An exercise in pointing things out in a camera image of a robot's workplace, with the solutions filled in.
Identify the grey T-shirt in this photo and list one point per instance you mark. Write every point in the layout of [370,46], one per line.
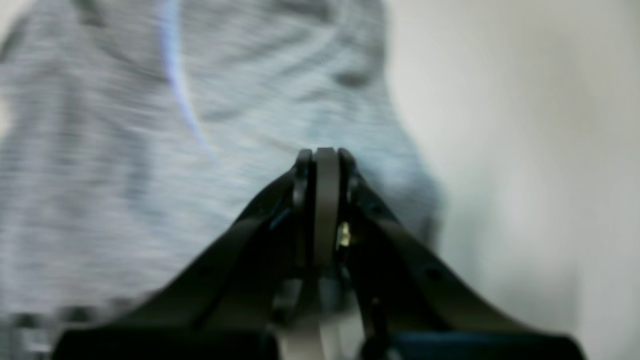
[138,130]

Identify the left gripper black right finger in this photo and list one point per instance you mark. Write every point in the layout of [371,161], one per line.
[413,306]

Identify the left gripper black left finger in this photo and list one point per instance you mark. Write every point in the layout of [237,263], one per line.
[220,307]

